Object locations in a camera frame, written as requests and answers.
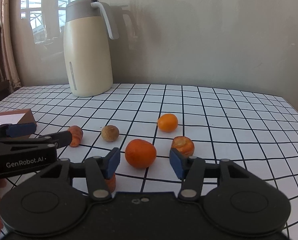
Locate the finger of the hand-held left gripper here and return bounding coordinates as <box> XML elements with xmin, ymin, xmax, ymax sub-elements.
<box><xmin>0</xmin><ymin>122</ymin><xmax>37</xmax><ymax>139</ymax></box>
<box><xmin>30</xmin><ymin>130</ymin><xmax>73</xmax><ymax>148</ymax></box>

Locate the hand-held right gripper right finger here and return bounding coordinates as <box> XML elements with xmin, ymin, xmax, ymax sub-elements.
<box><xmin>169</xmin><ymin>147</ymin><xmax>267</xmax><ymax>203</ymax></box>

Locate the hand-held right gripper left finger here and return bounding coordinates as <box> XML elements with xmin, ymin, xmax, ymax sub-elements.
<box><xmin>26</xmin><ymin>147</ymin><xmax>121</xmax><ymax>202</ymax></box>

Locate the brown cardboard box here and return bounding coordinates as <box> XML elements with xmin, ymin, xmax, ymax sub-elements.
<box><xmin>0</xmin><ymin>109</ymin><xmax>37</xmax><ymax>130</ymax></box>

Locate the small brown round fruit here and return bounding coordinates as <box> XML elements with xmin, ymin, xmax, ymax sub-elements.
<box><xmin>101</xmin><ymin>125</ymin><xmax>119</xmax><ymax>142</ymax></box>

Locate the small orange mandarin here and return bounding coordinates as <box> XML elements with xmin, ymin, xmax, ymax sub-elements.
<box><xmin>157</xmin><ymin>113</ymin><xmax>178</xmax><ymax>132</ymax></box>

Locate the white checkered tablecloth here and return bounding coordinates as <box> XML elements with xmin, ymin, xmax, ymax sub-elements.
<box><xmin>0</xmin><ymin>83</ymin><xmax>298</xmax><ymax>238</ymax></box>

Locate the cream thermos jug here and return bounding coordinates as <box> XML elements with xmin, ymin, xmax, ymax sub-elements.
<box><xmin>63</xmin><ymin>0</ymin><xmax>119</xmax><ymax>97</ymax></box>

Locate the beige curtain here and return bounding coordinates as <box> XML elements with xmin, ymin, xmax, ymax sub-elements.
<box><xmin>0</xmin><ymin>0</ymin><xmax>22</xmax><ymax>88</ymax></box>

